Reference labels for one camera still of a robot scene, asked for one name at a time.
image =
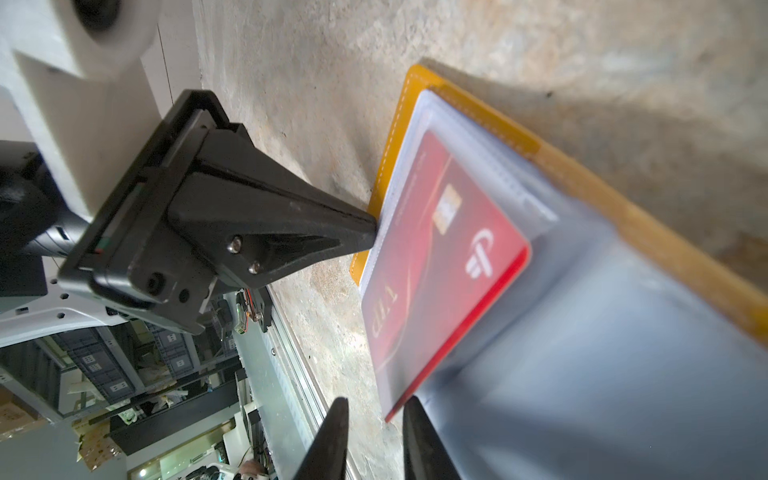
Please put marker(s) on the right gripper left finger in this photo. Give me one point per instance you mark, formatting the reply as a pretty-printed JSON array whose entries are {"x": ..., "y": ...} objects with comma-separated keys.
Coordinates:
[{"x": 327, "y": 456}]

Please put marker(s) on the yellow leather card holder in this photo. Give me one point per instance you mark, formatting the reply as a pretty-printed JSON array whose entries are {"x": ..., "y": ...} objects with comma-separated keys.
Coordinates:
[{"x": 620, "y": 352}]

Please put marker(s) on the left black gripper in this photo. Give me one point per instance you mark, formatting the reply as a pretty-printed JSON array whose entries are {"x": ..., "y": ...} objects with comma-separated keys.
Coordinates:
[{"x": 199, "y": 204}]

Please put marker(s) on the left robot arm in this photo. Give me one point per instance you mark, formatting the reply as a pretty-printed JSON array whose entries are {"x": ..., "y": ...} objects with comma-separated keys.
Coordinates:
[{"x": 34, "y": 303}]

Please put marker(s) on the red VIP card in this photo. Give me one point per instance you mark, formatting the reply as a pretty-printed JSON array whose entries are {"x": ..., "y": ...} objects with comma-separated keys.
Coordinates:
[{"x": 448, "y": 254}]

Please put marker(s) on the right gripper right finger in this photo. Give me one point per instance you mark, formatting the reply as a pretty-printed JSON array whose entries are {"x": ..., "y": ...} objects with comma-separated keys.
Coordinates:
[{"x": 425, "y": 456}]

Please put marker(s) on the aluminium mounting rail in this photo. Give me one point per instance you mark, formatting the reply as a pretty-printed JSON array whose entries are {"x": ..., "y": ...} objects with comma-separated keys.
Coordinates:
[{"x": 301, "y": 405}]

